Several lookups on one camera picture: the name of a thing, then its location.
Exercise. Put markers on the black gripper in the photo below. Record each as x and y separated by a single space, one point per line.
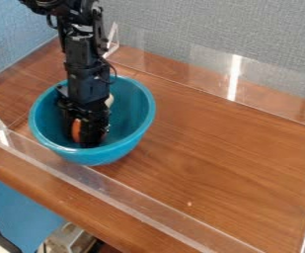
87 88

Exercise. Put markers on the brown and white toy mushroom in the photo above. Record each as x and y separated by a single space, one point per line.
99 106

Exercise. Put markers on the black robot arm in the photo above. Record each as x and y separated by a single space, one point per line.
77 21

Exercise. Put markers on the blue bowl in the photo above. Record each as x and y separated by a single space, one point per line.
132 111

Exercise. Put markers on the white box under table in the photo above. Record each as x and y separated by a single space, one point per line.
68 239

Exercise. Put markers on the clear acrylic front barrier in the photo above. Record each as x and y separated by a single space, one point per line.
119 214

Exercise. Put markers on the clear acrylic barrier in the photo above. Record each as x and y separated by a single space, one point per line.
119 214
242 80

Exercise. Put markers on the clear acrylic back barrier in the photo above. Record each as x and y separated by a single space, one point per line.
242 80

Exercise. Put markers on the clear acrylic corner bracket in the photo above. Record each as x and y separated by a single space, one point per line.
112 44

